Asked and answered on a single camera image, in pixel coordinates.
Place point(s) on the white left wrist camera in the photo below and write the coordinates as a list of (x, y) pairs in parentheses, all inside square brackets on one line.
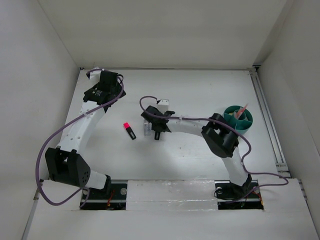
[(94, 74)]

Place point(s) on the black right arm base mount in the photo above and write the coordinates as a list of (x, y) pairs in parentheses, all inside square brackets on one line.
[(232, 197)]

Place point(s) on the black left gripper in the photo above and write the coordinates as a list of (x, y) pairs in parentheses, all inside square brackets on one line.
[(118, 91)]

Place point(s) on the pink and black highlighter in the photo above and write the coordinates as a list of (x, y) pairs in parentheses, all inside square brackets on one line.
[(129, 130)]

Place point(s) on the pink pen with clear cap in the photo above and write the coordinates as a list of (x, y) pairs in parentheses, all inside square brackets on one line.
[(241, 111)]

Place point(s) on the teal round divided organizer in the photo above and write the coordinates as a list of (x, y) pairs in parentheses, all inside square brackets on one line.
[(241, 125)]

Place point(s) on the aluminium rail at right edge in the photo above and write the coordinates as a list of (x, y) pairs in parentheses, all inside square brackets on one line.
[(280, 161)]

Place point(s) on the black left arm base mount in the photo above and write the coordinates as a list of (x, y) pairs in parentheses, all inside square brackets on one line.
[(115, 200)]

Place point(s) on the blue and black highlighter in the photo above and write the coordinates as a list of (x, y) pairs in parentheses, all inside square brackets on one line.
[(157, 135)]

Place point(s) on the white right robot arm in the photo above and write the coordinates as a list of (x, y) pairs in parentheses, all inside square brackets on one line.
[(218, 135)]

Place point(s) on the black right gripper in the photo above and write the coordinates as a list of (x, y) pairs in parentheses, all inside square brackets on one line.
[(153, 127)]

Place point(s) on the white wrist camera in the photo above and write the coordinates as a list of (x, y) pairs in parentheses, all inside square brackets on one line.
[(94, 74), (163, 105)]

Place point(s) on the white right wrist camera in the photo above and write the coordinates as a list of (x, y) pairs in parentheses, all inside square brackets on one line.
[(163, 105)]

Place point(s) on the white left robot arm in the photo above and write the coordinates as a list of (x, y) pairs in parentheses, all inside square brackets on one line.
[(65, 162)]

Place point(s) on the clear spray bottle blue cap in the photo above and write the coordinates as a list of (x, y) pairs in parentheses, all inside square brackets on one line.
[(147, 128)]

